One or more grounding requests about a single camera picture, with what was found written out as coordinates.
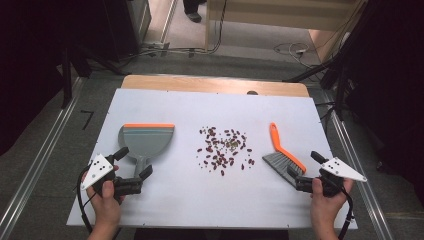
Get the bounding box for metal floor rail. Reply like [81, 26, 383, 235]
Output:
[323, 93, 395, 240]
[0, 76, 85, 240]
[159, 0, 180, 45]

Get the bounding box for orange brush with grey bristles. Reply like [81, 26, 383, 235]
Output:
[261, 121, 308, 188]

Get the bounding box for grey cabinet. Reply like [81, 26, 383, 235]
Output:
[125, 0, 153, 45]

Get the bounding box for white table board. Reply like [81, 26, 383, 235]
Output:
[66, 87, 359, 231]

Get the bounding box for person's right hand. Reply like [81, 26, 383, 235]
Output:
[309, 177, 355, 228]

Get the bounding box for heap of red beans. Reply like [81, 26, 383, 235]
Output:
[196, 125, 256, 177]

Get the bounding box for person's left hand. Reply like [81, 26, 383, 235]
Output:
[87, 179, 126, 228]

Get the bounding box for wooden table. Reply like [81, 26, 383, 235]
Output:
[120, 74, 311, 99]

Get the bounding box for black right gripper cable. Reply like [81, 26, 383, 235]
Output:
[337, 185, 355, 240]

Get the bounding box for black tripod stand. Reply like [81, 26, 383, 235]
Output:
[60, 44, 129, 110]
[282, 0, 379, 122]

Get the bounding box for white floor cable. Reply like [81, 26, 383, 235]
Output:
[273, 41, 312, 69]

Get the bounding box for black floor cables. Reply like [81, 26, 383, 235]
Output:
[126, 0, 228, 59]

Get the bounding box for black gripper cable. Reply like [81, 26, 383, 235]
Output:
[337, 185, 355, 240]
[76, 165, 95, 234]

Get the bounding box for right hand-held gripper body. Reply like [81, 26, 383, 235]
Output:
[294, 157, 368, 198]

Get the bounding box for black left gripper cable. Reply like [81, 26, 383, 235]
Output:
[76, 165, 95, 234]

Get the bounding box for beige wooden furniture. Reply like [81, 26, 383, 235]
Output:
[204, 0, 358, 63]

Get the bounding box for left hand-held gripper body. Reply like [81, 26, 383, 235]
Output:
[80, 153, 144, 198]

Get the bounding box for grey dustpan with orange edge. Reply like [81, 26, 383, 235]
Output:
[117, 123, 176, 178]

